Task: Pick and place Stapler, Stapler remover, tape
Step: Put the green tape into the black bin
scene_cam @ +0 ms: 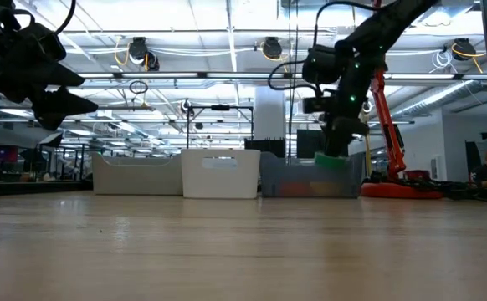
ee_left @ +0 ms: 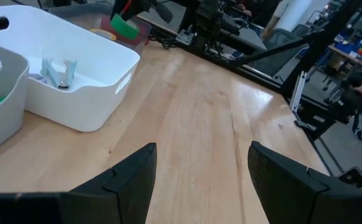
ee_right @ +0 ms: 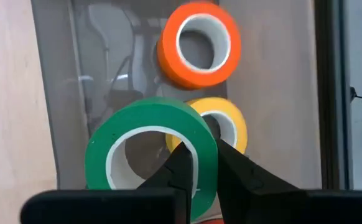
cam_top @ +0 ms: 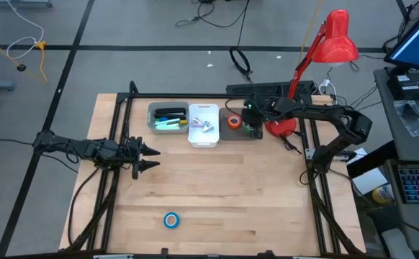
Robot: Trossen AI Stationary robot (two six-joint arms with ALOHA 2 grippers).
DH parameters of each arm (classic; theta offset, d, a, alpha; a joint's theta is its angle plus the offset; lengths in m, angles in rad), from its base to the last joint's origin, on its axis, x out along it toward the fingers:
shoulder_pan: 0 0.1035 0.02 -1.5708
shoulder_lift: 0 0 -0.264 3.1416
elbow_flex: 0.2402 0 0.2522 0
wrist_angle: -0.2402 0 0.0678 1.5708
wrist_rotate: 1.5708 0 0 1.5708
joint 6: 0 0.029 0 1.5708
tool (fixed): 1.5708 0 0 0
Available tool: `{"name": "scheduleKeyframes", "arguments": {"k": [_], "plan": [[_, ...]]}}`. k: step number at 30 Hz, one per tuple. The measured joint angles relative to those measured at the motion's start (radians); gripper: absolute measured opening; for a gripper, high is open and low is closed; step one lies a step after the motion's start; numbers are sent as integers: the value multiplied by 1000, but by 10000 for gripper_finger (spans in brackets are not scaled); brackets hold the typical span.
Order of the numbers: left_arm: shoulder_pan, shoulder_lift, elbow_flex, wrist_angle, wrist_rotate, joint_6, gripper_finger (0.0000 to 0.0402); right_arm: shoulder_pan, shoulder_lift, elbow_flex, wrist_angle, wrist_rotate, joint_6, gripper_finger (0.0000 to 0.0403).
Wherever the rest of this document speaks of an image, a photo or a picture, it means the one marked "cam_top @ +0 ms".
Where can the blue tape roll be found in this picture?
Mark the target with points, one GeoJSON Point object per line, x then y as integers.
{"type": "Point", "coordinates": [165, 220]}

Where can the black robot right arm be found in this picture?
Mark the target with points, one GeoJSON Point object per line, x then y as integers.
{"type": "Point", "coordinates": [314, 111]}

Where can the white plastic bin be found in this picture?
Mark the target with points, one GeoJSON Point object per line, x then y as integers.
{"type": "Point", "coordinates": [204, 140]}

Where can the dark translucent plastic bin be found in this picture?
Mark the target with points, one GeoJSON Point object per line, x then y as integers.
{"type": "Point", "coordinates": [225, 135]}

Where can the grey side desk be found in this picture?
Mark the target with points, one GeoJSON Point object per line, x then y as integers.
{"type": "Point", "coordinates": [404, 147]}

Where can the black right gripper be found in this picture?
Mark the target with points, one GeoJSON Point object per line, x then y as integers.
{"type": "Point", "coordinates": [254, 111]}

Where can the white paper box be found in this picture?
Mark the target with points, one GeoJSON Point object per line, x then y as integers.
{"type": "Point", "coordinates": [369, 180]}

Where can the yellow and white bottle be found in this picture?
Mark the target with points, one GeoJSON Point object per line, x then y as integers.
{"type": "Point", "coordinates": [382, 194]}

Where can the grey cart base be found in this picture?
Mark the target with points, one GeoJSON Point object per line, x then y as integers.
{"type": "Point", "coordinates": [18, 3]}

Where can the lilac staple remover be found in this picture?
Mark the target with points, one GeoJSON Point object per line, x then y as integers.
{"type": "Point", "coordinates": [197, 123]}

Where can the red desk lamp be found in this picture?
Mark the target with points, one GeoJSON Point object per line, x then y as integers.
{"type": "Point", "coordinates": [335, 39]}

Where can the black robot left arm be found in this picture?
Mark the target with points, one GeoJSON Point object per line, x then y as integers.
{"type": "Point", "coordinates": [69, 147]}

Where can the black floor puck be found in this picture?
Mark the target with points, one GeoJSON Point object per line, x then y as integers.
{"type": "Point", "coordinates": [21, 67]}

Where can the mint green stapler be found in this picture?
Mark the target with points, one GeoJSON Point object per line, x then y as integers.
{"type": "Point", "coordinates": [168, 121]}

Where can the orange tape roll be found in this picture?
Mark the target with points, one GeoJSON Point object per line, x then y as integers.
{"type": "Point", "coordinates": [231, 126]}

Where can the black stapler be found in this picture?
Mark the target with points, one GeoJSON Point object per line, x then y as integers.
{"type": "Point", "coordinates": [170, 111]}

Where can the clear plastic bag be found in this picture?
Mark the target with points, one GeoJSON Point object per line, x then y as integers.
{"type": "Point", "coordinates": [413, 118]}

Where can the light grey plastic bin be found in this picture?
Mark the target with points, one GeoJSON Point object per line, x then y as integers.
{"type": "Point", "coordinates": [150, 108]}

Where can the black mini computer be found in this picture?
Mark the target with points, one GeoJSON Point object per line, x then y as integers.
{"type": "Point", "coordinates": [407, 90]}

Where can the small blue stapler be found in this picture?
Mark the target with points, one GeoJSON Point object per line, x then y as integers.
{"type": "Point", "coordinates": [163, 118]}

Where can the black power strip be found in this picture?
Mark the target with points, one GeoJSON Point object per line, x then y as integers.
{"type": "Point", "coordinates": [242, 88]}

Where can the small yellow stapler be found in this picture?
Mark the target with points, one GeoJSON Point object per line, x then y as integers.
{"type": "Point", "coordinates": [184, 122]}

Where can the black aluminium table frame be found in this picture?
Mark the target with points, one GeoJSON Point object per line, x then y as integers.
{"type": "Point", "coordinates": [141, 95]}

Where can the white power plug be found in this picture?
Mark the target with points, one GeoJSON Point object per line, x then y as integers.
{"type": "Point", "coordinates": [324, 84]}

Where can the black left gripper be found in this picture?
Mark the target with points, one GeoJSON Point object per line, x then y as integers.
{"type": "Point", "coordinates": [117, 153]}

